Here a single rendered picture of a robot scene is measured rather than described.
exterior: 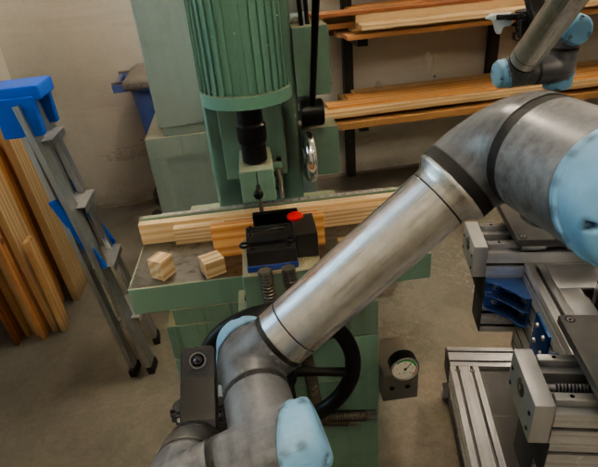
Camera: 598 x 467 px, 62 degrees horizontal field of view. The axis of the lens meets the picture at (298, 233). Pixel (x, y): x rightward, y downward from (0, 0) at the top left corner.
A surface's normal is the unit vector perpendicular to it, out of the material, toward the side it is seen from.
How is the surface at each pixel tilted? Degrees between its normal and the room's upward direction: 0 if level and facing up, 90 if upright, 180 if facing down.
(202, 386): 32
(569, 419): 90
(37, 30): 90
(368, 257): 56
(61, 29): 90
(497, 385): 0
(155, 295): 90
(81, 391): 0
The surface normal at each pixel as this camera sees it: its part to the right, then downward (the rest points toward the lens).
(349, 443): 0.10, 0.48
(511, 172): -0.97, 0.13
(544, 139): -0.75, -0.46
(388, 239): -0.22, -0.01
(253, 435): -0.31, -0.78
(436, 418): -0.08, -0.87
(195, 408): 0.02, -0.48
